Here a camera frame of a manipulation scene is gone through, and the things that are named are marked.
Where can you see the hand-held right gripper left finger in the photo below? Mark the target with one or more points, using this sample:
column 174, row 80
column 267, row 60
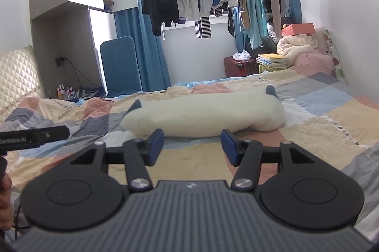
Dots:
column 157, row 149

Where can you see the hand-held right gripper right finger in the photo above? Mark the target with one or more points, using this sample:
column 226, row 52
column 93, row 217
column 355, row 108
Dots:
column 228, row 149

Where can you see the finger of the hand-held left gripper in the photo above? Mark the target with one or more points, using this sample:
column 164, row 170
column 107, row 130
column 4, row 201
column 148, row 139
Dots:
column 54, row 133

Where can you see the striped white fleece blanket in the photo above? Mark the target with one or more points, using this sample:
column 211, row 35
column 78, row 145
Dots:
column 204, row 112

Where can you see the person's left hand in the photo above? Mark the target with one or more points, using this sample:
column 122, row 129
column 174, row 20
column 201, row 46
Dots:
column 6, row 201

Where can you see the group of small bottles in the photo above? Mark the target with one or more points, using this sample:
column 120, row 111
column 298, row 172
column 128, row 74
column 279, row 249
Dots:
column 65, row 92

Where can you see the quilted headboard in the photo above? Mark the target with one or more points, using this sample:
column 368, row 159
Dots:
column 17, row 77

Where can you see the dark red wooden chest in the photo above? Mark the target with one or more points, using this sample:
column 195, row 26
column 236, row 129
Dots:
column 239, row 68

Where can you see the blue padded chair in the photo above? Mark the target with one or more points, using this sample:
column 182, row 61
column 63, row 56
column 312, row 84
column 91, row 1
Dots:
column 121, row 65

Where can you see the white plastic bag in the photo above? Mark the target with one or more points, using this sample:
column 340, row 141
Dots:
column 241, row 55

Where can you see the stack of books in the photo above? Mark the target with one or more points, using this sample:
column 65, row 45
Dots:
column 272, row 61

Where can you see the blue curtain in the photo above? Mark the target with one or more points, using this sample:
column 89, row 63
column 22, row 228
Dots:
column 142, row 47

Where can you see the patchwork bed sheet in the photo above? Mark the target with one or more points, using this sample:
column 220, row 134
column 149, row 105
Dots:
column 325, row 109

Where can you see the cream duvet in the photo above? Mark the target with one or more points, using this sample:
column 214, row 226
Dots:
column 296, row 49

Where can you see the pink blanket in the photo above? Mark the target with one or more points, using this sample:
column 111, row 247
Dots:
column 316, row 62

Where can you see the striped hanging garment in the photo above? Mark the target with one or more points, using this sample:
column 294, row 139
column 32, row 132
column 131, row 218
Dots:
column 203, row 26

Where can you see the orange shoebox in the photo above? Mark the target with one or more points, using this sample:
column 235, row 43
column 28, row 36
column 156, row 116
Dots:
column 297, row 29

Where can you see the polka dot pillow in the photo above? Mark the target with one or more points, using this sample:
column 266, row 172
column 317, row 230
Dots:
column 336, row 56

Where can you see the black wall socket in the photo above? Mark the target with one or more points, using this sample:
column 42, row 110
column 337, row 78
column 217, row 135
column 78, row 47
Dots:
column 60, row 61

